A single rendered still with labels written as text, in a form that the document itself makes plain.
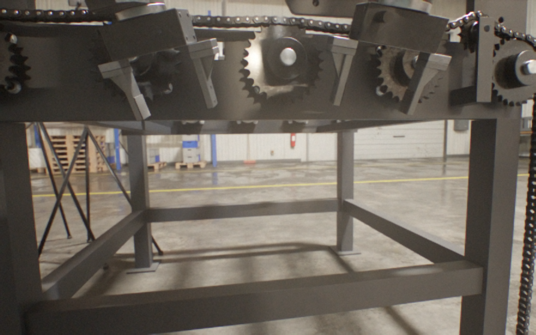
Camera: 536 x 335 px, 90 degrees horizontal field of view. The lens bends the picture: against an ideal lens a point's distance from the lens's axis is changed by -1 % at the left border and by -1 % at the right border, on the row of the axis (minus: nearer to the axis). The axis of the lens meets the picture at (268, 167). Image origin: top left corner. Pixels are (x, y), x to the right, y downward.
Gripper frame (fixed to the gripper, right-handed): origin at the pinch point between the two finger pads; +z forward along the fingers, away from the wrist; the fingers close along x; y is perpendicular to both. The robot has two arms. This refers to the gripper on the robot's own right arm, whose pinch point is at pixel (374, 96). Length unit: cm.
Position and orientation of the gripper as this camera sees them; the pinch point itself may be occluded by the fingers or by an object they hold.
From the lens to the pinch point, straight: 51.5
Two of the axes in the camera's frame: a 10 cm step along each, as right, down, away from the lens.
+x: 9.8, 0.8, 1.5
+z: -1.5, 8.7, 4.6
